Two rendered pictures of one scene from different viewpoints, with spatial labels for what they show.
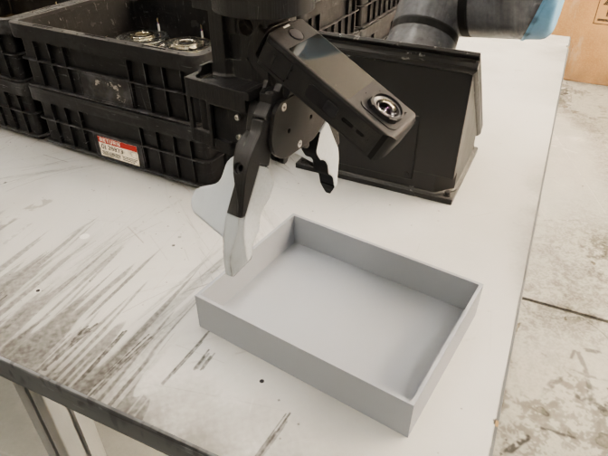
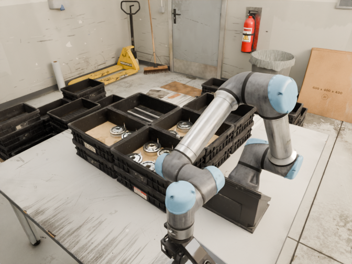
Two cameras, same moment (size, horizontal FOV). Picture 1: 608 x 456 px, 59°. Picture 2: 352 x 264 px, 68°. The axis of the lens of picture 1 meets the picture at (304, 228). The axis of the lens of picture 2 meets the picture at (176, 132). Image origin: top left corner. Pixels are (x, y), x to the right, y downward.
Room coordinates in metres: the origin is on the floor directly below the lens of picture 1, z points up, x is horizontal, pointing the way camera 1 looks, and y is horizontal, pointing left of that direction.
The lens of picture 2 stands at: (-0.07, -0.06, 1.71)
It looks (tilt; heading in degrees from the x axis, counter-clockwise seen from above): 32 degrees down; 12
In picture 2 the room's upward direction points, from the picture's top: 1 degrees counter-clockwise
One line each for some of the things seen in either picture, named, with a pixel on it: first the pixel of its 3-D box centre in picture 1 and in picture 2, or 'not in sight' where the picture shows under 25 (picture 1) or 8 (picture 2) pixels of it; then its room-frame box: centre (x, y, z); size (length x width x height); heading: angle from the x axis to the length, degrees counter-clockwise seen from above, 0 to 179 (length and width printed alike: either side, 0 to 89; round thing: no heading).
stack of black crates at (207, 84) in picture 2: not in sight; (219, 96); (3.00, 0.00, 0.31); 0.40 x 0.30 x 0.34; 65
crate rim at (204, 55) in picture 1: (157, 22); (157, 151); (0.96, 0.25, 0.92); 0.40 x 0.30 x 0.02; 62
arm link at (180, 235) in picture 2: not in sight; (179, 225); (0.39, 0.03, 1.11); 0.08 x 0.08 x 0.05
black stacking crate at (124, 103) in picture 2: not in sight; (144, 114); (1.41, 0.46, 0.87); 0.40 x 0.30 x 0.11; 62
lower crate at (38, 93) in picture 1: (171, 108); (158, 174); (0.96, 0.25, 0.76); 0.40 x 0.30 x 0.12; 62
